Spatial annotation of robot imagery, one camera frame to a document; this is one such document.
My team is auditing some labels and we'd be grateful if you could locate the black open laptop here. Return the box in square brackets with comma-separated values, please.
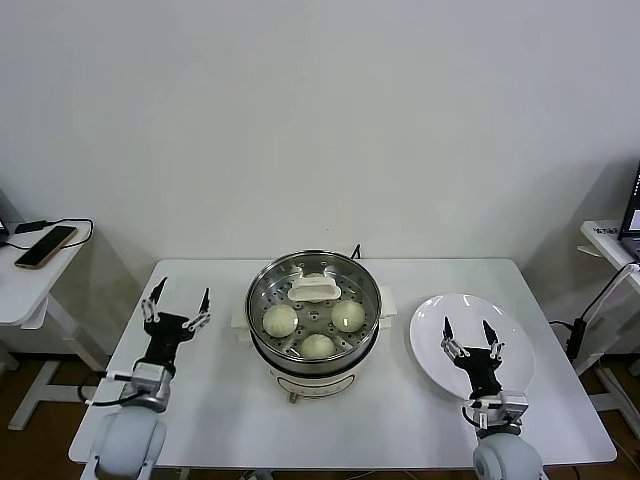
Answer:
[617, 159, 640, 261]

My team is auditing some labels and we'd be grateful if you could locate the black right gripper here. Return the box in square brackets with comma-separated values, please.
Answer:
[439, 315, 507, 401]

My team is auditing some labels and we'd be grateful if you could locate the steel steamer pot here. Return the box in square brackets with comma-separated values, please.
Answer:
[230, 294, 399, 404]

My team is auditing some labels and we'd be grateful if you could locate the black charging cable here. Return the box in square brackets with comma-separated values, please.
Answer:
[0, 217, 95, 251]

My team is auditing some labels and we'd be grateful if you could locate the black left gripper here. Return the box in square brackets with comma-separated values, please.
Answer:
[136, 277, 213, 369]

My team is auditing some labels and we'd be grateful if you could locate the stainless steel steamer basket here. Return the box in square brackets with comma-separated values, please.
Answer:
[244, 249, 383, 374]

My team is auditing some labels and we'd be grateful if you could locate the white side table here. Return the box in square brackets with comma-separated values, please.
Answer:
[573, 219, 640, 417]
[0, 217, 109, 432]

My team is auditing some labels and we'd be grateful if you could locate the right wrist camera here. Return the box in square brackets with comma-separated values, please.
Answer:
[497, 392, 531, 427]

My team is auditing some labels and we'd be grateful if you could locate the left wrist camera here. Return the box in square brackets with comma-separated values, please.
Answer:
[130, 362, 171, 399]

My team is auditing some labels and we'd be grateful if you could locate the dark power adapter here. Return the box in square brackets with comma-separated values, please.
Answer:
[569, 317, 587, 359]

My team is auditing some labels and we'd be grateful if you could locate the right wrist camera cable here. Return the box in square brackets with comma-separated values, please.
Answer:
[460, 404, 489, 439]

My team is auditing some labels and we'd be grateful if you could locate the gold smartphone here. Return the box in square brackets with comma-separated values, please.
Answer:
[13, 224, 79, 271]

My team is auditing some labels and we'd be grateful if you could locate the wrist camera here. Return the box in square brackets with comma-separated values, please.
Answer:
[497, 392, 531, 427]
[130, 362, 171, 399]

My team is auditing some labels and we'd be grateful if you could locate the white round plate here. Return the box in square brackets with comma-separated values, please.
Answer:
[408, 293, 537, 404]

